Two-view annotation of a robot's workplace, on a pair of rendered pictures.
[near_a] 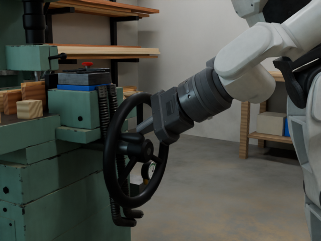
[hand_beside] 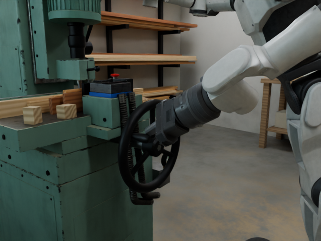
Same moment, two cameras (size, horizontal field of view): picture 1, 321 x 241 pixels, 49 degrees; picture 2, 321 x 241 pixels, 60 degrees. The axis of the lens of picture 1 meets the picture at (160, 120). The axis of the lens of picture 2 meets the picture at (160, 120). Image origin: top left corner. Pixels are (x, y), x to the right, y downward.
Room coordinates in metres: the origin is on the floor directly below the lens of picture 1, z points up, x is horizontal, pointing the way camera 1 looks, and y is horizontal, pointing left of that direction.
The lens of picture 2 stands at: (0.05, -0.10, 1.07)
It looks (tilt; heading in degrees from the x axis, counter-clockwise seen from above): 12 degrees down; 9
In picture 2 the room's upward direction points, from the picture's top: straight up
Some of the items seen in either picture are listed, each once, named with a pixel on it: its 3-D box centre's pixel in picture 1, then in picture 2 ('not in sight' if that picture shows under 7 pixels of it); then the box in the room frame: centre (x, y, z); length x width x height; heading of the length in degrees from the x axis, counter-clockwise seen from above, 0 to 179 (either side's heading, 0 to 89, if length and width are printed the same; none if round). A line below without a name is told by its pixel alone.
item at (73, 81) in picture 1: (88, 77); (113, 85); (0.91, 0.19, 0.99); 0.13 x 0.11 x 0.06; 152
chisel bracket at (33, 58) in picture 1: (32, 60); (75, 71); (1.03, 0.37, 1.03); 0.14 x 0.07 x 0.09; 62
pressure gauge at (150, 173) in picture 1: (148, 172); (167, 161); (1.15, 0.04, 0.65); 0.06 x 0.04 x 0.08; 152
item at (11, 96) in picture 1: (40, 98); (80, 102); (0.95, 0.32, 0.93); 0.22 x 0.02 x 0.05; 152
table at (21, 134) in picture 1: (63, 119); (96, 118); (0.95, 0.26, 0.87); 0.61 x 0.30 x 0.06; 152
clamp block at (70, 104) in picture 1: (87, 105); (112, 108); (0.91, 0.19, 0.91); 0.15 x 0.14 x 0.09; 152
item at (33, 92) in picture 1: (58, 95); (92, 100); (0.96, 0.28, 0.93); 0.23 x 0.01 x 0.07; 152
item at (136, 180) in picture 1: (131, 189); (154, 173); (1.18, 0.10, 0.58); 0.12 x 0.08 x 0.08; 62
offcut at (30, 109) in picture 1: (29, 109); (66, 111); (0.82, 0.30, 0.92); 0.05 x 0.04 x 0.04; 158
